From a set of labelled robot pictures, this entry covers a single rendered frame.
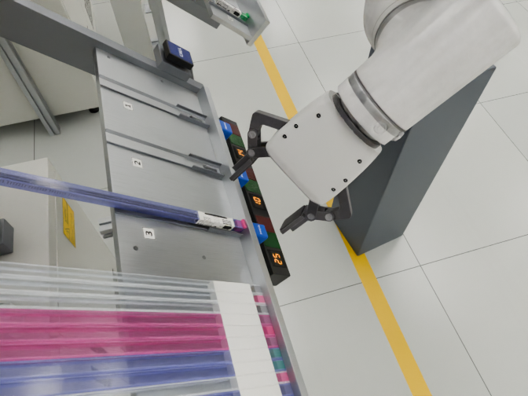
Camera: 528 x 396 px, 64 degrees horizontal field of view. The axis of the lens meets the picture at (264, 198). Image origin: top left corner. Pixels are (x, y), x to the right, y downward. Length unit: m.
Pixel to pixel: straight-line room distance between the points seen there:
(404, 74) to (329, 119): 0.09
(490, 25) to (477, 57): 0.03
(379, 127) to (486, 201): 1.28
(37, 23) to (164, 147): 0.24
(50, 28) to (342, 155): 0.46
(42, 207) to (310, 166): 0.53
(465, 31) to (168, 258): 0.38
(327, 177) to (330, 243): 0.96
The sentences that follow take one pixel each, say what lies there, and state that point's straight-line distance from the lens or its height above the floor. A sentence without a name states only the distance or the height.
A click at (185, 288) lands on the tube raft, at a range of 0.49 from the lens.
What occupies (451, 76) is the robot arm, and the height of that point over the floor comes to 1.00.
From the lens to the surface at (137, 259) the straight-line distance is 0.49.
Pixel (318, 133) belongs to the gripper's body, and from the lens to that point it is 0.47.
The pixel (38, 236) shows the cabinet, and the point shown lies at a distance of 0.82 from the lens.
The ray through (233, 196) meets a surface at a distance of 0.64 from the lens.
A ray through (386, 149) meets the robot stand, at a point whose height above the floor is 0.49.
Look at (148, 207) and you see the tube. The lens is 0.52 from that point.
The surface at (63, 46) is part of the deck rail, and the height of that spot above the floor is 0.86.
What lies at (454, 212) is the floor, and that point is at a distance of 1.62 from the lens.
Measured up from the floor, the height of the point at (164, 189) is 0.80.
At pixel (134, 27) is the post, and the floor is 0.69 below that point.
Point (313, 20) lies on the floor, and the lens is 2.30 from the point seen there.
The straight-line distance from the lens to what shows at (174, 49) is 0.77.
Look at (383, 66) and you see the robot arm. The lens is 0.44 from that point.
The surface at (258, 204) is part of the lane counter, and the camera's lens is 0.71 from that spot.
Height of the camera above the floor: 1.26
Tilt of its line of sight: 56 degrees down
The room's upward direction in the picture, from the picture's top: straight up
